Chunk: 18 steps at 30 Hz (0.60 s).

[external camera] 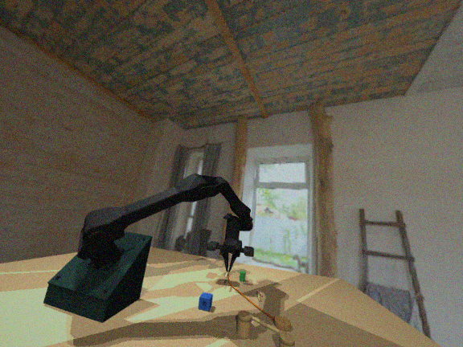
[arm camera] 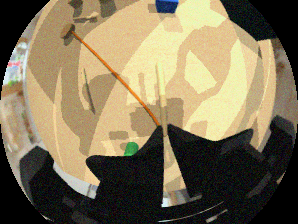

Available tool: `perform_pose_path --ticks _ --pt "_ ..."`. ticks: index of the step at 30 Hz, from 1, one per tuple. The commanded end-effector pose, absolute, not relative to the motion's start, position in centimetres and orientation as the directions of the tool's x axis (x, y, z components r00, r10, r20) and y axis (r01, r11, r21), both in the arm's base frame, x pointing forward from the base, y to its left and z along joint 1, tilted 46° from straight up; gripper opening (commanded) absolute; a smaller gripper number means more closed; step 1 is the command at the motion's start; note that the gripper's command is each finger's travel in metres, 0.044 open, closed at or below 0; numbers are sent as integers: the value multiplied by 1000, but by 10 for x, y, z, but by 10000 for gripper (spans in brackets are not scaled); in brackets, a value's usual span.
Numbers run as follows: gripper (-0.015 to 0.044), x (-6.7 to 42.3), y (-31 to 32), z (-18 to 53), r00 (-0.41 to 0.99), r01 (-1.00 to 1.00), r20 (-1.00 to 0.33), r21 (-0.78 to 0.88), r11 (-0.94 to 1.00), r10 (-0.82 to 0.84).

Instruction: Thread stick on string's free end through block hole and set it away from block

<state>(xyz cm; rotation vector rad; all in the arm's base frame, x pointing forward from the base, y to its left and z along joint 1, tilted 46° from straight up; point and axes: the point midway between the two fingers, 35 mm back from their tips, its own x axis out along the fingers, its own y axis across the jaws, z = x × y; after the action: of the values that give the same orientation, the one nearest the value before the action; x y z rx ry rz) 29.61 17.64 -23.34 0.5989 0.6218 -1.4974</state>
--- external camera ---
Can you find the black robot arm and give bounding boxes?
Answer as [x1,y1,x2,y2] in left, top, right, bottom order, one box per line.
[77,173,253,271]

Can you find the blue block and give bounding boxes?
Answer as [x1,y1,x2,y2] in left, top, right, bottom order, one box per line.
[198,292,213,312]

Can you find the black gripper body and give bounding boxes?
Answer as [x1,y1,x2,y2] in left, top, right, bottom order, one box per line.
[207,231,254,257]

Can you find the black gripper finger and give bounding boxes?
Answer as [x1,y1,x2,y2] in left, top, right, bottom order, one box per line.
[219,252,228,271]
[229,254,240,272]

